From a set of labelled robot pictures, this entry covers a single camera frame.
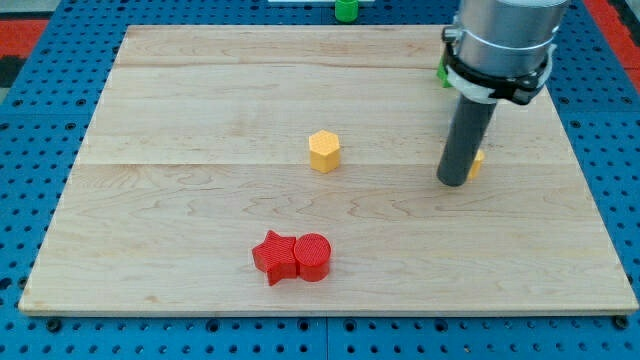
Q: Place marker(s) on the green block behind arm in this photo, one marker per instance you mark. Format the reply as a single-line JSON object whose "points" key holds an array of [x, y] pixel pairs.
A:
{"points": [[442, 73]]}

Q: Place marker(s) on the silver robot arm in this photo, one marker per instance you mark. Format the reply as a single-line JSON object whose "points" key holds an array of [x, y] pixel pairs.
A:
{"points": [[501, 49]]}

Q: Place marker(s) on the yellow hexagon block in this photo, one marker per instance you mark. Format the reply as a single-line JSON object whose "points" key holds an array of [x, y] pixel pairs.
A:
{"points": [[324, 151]]}

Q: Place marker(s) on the red cylinder block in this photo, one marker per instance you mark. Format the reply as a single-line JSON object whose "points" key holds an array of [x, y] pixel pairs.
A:
{"points": [[312, 252]]}

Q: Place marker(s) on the red star block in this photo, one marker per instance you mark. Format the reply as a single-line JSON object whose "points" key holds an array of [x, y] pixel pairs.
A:
{"points": [[274, 256]]}

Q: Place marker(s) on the light wooden board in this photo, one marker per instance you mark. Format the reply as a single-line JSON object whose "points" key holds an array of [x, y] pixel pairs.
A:
{"points": [[199, 145]]}

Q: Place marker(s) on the yellow block behind rod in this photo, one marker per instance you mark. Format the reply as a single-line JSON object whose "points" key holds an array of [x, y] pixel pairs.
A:
{"points": [[476, 164]]}

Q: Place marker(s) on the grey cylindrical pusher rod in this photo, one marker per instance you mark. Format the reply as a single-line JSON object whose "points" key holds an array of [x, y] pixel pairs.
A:
{"points": [[468, 127]]}

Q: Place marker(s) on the green cylinder at top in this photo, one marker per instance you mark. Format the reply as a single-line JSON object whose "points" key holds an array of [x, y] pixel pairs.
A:
{"points": [[346, 11]]}

